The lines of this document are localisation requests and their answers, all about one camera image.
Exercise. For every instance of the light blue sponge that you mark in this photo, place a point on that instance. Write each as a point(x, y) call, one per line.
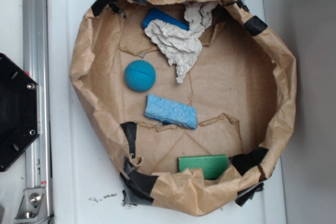
point(170, 112)

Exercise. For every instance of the blue dimpled ball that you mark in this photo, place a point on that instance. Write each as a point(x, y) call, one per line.
point(140, 76)

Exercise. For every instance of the crumpled white paper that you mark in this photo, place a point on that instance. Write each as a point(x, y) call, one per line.
point(182, 47)

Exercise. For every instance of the brown paper bag bin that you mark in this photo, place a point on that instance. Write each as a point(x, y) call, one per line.
point(243, 87)

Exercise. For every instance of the green flat block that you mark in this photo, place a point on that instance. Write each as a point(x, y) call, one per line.
point(213, 166)

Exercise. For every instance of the dark blue block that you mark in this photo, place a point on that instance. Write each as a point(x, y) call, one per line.
point(155, 13)

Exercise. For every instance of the white tray board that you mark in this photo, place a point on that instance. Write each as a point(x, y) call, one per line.
point(86, 186)

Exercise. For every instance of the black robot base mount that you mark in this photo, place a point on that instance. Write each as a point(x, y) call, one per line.
point(19, 112)

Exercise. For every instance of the aluminium extrusion rail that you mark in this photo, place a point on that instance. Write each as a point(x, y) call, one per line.
point(35, 55)

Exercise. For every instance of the metal corner bracket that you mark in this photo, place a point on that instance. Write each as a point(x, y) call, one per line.
point(33, 206)

